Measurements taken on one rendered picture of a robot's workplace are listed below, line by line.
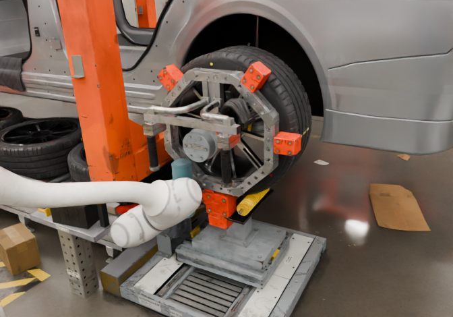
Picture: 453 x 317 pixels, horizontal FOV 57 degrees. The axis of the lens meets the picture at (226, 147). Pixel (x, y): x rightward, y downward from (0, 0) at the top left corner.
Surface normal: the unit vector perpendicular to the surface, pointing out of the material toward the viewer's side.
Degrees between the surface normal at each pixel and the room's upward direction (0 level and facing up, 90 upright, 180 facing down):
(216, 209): 90
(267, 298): 0
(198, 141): 90
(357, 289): 0
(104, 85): 90
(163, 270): 0
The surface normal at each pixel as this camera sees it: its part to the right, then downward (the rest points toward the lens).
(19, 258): 0.69, 0.26
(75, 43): -0.48, 0.35
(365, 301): -0.04, -0.92
